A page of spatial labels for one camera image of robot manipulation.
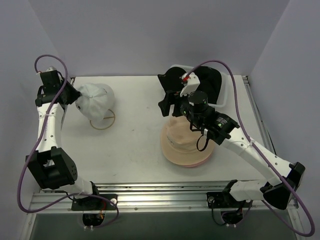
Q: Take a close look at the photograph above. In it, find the white baseball cap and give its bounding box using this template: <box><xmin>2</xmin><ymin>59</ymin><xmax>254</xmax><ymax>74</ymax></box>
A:
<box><xmin>75</xmin><ymin>83</ymin><xmax>115</xmax><ymax>122</ymax></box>

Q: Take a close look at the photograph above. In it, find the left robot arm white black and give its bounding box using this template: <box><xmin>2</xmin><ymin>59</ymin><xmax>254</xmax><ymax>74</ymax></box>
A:
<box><xmin>26</xmin><ymin>67</ymin><xmax>101</xmax><ymax>210</ymax></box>

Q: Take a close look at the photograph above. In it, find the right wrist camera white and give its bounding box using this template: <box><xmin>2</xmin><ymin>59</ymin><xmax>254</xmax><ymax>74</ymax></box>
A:
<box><xmin>180</xmin><ymin>72</ymin><xmax>200</xmax><ymax>97</ymax></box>

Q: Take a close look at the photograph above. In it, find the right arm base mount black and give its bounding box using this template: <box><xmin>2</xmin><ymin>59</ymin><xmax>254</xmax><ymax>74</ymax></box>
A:
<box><xmin>206</xmin><ymin>191</ymin><xmax>242</xmax><ymax>209</ymax></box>

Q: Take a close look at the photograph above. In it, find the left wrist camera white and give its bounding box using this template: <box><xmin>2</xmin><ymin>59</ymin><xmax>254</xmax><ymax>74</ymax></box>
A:
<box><xmin>45</xmin><ymin>66</ymin><xmax>58</xmax><ymax>73</ymax></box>

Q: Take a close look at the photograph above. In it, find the white plastic basket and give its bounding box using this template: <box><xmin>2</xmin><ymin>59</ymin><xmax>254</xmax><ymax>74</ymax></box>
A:
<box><xmin>174</xmin><ymin>63</ymin><xmax>230</xmax><ymax>109</ymax></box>

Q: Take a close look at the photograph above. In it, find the beige bucket hat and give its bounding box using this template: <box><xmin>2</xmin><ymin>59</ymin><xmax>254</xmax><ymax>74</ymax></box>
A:
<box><xmin>160</xmin><ymin>116</ymin><xmax>216</xmax><ymax>166</ymax></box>

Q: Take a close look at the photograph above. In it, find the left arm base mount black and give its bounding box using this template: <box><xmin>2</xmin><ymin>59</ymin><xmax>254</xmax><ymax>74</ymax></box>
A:
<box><xmin>71</xmin><ymin>196</ymin><xmax>116</xmax><ymax>211</ymax></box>

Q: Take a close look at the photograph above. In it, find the pink bucket hat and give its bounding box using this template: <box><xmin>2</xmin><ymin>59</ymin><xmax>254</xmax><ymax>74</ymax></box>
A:
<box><xmin>181</xmin><ymin>155</ymin><xmax>211</xmax><ymax>168</ymax></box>

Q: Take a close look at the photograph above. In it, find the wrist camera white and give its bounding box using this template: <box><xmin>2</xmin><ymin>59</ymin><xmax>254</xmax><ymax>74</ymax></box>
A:
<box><xmin>45</xmin><ymin>66</ymin><xmax>58</xmax><ymax>73</ymax></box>
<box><xmin>180</xmin><ymin>72</ymin><xmax>200</xmax><ymax>97</ymax></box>

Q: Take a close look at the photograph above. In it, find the black hat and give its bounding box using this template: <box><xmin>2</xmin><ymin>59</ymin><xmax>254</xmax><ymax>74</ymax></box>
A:
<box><xmin>157</xmin><ymin>64</ymin><xmax>228</xmax><ymax>108</ymax></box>

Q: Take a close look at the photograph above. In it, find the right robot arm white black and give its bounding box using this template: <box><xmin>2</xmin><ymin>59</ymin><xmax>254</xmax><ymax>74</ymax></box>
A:
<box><xmin>158</xmin><ymin>91</ymin><xmax>306</xmax><ymax>210</ymax></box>

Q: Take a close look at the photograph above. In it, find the aluminium rail frame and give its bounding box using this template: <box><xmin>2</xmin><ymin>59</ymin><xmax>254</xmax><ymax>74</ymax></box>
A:
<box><xmin>23</xmin><ymin>181</ymin><xmax>298</xmax><ymax>216</ymax></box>

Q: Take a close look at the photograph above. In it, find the gold wire hat stand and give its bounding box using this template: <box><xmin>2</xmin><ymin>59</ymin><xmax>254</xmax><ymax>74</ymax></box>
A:
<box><xmin>89</xmin><ymin>109</ymin><xmax>116</xmax><ymax>131</ymax></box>

